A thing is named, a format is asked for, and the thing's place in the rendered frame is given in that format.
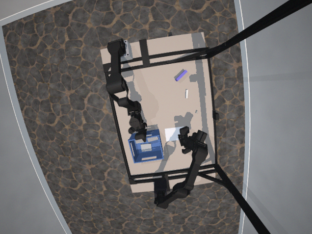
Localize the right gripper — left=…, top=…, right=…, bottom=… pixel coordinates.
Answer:
left=134, top=120, right=147, bottom=142

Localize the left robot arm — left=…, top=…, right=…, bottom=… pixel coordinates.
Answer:
left=154, top=130, right=208, bottom=209

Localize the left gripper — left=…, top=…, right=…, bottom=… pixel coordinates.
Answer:
left=178, top=126, right=195, bottom=154

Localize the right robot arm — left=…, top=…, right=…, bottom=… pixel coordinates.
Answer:
left=106, top=39, right=142, bottom=134

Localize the blue plastic crate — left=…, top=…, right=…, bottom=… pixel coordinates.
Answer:
left=128, top=129, right=163, bottom=163

